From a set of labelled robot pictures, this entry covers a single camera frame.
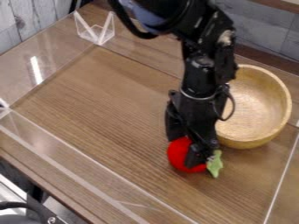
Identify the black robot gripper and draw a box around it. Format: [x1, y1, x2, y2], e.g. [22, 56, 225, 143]
[164, 87, 229, 169]

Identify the light wooden bowl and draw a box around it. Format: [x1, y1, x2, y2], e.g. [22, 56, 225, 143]
[216, 64, 292, 150]

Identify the black metal table bracket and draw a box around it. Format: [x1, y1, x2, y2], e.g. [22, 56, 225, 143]
[25, 195, 68, 224]

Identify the clear acrylic corner bracket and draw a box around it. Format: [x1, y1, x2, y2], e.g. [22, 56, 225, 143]
[73, 11, 116, 46]

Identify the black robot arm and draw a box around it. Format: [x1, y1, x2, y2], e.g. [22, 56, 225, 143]
[107, 0, 239, 170]

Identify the black cable bottom left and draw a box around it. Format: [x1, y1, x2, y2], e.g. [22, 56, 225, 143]
[0, 200, 33, 218]

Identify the red felt strawberry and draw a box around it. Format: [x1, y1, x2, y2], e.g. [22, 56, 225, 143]
[165, 136, 224, 179]

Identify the clear acrylic tray wall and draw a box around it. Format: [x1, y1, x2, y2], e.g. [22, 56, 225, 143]
[0, 17, 299, 224]

